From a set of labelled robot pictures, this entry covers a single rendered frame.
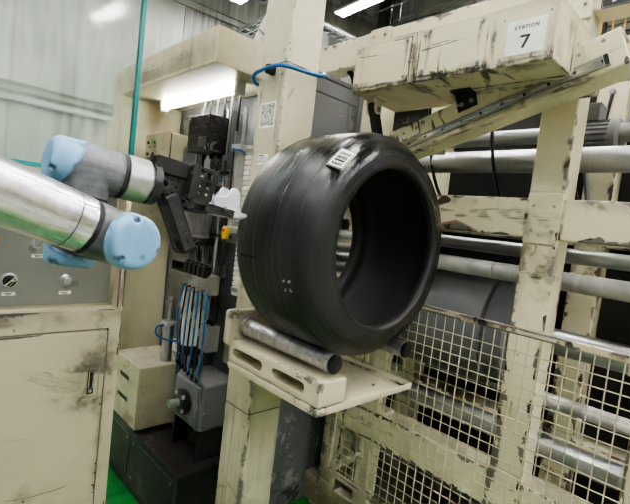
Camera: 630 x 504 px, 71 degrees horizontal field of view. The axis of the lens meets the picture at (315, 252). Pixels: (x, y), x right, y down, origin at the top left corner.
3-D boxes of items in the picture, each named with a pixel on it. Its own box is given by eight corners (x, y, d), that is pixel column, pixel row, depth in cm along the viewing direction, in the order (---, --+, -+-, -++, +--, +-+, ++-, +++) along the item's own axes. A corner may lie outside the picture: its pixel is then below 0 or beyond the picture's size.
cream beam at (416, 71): (349, 93, 141) (355, 46, 140) (395, 113, 159) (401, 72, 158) (552, 58, 98) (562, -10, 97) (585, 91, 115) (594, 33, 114)
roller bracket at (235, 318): (222, 343, 122) (225, 308, 121) (323, 330, 150) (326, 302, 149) (228, 346, 120) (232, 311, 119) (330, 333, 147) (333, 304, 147)
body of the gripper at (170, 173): (224, 173, 82) (162, 153, 73) (214, 218, 82) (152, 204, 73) (203, 173, 87) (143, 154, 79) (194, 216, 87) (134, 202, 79)
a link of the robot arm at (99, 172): (34, 186, 68) (45, 132, 68) (107, 202, 75) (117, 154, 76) (47, 186, 62) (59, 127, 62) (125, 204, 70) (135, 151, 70)
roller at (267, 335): (237, 327, 122) (247, 315, 124) (245, 337, 124) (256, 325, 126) (326, 367, 97) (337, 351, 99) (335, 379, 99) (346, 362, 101)
